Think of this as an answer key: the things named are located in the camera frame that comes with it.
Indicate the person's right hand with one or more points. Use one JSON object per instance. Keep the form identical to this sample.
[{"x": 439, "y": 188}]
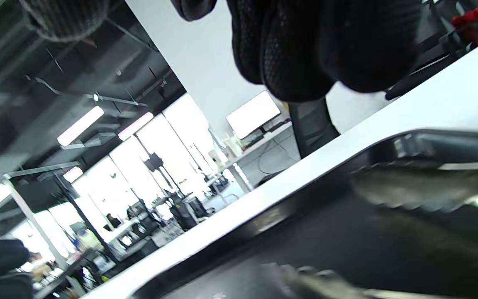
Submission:
[{"x": 326, "y": 45}]

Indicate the black mesh office chair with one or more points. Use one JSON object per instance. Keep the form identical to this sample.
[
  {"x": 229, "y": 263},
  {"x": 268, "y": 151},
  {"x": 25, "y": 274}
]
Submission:
[{"x": 311, "y": 124}]

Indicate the white-screen monitor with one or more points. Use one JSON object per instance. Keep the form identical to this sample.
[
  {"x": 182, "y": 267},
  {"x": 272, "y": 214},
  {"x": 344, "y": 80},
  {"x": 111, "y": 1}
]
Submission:
[{"x": 253, "y": 114}]

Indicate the black plastic tray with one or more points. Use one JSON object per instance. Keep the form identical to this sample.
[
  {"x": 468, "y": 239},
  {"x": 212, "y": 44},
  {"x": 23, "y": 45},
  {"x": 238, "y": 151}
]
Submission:
[{"x": 347, "y": 241}]

